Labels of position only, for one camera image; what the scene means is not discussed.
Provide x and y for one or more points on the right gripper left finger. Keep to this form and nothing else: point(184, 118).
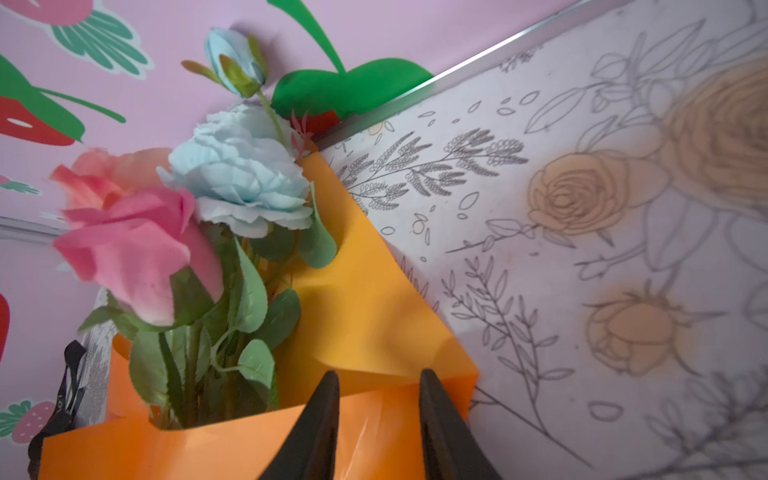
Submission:
point(309, 451)

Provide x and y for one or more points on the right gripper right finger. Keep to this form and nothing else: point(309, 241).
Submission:
point(450, 452)

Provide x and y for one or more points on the orange wrapping paper sheet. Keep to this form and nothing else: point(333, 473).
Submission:
point(361, 318)

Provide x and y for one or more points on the white fake rose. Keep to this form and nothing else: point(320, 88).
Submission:
point(241, 167)

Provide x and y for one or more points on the pink fake rose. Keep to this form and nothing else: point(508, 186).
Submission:
point(97, 179)
point(190, 301)

